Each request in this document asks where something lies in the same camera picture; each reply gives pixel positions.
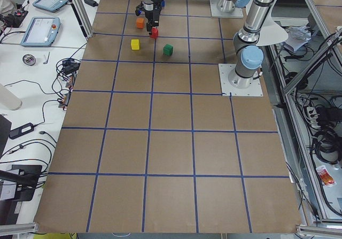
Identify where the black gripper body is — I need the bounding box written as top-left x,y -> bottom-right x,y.
135,1 -> 161,22

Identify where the red wooden block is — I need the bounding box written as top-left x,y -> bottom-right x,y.
150,27 -> 159,40

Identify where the orange wooden block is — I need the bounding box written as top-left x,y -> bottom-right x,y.
136,18 -> 145,29

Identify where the yellow wooden block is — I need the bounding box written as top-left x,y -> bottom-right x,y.
130,38 -> 140,50

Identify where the green wooden block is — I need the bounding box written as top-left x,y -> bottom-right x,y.
163,44 -> 174,56

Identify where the black power adapter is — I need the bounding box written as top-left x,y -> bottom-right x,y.
9,122 -> 34,140
83,0 -> 98,7

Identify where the far teach pendant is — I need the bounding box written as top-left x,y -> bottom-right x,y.
33,0 -> 68,13

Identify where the teach pendant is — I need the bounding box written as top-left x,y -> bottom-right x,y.
33,0 -> 68,13
20,17 -> 61,47

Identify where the near teach pendant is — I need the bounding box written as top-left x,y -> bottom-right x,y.
20,17 -> 61,47

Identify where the white paper roll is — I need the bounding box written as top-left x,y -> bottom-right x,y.
0,84 -> 22,111

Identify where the white power strip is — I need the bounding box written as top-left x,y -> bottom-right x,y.
306,106 -> 321,129

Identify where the red snack packet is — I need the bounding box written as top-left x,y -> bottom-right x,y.
316,165 -> 336,187

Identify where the aluminium frame post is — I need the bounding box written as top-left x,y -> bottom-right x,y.
69,0 -> 94,38

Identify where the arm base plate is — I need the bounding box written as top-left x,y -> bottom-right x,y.
209,0 -> 244,19
219,64 -> 263,97

